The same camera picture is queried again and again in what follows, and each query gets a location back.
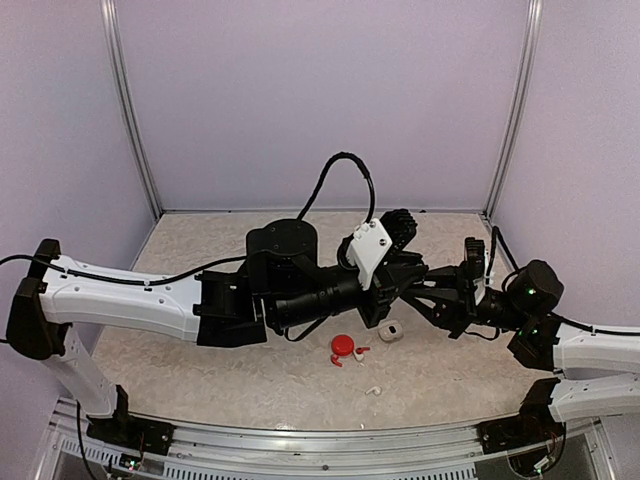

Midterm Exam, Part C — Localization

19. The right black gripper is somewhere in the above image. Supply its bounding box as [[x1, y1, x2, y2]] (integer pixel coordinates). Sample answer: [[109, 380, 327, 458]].
[[401, 262, 529, 341]]

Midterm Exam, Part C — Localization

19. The white earbud charging case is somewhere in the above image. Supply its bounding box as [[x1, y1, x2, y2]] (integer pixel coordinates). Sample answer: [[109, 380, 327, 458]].
[[378, 322, 404, 343]]

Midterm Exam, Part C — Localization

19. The white earbud front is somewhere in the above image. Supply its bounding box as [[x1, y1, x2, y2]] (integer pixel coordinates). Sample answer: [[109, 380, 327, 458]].
[[365, 386, 381, 396]]

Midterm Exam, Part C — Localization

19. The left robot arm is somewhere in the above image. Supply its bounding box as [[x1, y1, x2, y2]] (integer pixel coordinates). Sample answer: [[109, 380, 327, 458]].
[[5, 218, 428, 445]]

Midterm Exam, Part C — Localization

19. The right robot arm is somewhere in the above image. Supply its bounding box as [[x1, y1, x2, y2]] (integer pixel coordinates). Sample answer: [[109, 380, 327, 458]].
[[401, 260, 639, 444]]

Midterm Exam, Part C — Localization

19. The red round charging case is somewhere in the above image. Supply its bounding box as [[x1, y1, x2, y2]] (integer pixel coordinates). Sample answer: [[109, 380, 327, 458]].
[[331, 334, 355, 357]]

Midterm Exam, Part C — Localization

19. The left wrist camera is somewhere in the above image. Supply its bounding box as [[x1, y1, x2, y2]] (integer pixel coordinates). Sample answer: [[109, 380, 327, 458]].
[[343, 208, 417, 291]]

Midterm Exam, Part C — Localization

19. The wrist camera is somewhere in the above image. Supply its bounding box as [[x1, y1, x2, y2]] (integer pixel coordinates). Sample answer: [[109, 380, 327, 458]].
[[463, 237, 491, 304], [343, 208, 417, 291]]

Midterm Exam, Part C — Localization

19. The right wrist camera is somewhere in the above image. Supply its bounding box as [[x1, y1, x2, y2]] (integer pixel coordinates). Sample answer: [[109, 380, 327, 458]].
[[463, 237, 491, 304]]

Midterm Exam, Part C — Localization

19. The right camera cable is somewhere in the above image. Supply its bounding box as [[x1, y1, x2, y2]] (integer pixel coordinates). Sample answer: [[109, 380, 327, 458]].
[[489, 224, 526, 281]]

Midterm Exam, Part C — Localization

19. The camera cable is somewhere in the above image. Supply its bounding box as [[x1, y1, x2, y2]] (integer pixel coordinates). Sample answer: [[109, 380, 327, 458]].
[[297, 151, 377, 224], [489, 224, 526, 281]]

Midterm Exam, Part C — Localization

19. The left camera cable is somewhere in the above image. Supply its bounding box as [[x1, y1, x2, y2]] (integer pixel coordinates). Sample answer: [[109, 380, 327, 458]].
[[297, 151, 377, 224]]

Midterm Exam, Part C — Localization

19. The front aluminium rail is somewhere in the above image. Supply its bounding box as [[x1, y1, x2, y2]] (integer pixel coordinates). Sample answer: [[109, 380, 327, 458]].
[[34, 404, 616, 480]]

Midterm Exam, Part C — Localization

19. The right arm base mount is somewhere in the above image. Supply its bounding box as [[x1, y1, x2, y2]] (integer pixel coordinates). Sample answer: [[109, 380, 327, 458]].
[[477, 415, 565, 454]]

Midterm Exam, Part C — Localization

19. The right aluminium frame post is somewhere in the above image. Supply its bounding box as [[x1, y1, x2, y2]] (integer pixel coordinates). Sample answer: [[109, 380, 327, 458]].
[[483, 0, 544, 222]]

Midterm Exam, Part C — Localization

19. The aluminium frame post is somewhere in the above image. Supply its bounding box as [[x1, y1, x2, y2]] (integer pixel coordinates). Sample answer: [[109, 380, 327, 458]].
[[99, 0, 164, 222], [483, 0, 544, 222]]

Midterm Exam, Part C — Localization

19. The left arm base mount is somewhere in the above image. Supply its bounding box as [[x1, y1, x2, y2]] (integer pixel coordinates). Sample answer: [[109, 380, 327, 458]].
[[87, 416, 175, 456]]

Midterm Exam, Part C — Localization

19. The left aluminium frame post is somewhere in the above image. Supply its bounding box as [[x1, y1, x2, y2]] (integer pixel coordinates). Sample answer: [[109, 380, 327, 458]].
[[99, 0, 164, 222]]

